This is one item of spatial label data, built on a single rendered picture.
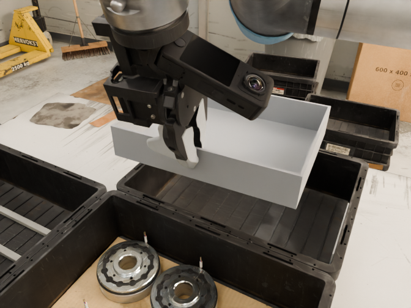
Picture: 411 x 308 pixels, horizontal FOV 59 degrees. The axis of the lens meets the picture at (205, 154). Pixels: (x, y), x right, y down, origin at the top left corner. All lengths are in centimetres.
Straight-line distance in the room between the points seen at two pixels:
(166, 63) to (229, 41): 307
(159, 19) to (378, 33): 19
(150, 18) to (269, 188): 25
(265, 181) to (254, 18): 19
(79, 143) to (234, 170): 85
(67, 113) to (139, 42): 110
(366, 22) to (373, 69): 262
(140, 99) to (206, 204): 43
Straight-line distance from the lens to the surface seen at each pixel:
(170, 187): 81
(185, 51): 35
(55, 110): 145
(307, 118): 61
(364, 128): 181
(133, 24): 31
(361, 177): 73
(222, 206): 76
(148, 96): 36
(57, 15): 451
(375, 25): 36
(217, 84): 34
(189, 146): 42
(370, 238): 95
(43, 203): 84
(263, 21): 37
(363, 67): 297
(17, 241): 78
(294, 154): 55
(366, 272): 88
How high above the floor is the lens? 136
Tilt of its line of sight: 36 degrees down
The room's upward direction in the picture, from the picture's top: straight up
